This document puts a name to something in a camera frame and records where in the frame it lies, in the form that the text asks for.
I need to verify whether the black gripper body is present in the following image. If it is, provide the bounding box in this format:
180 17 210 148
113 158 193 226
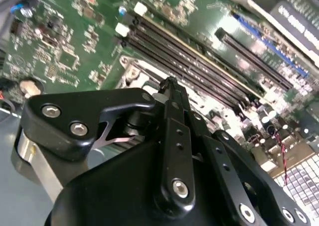
44 141 240 226

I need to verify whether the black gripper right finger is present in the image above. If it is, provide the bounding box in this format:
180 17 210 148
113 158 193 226
175 78 313 226

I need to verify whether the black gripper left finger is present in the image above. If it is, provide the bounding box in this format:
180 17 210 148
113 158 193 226
11 76 197 214

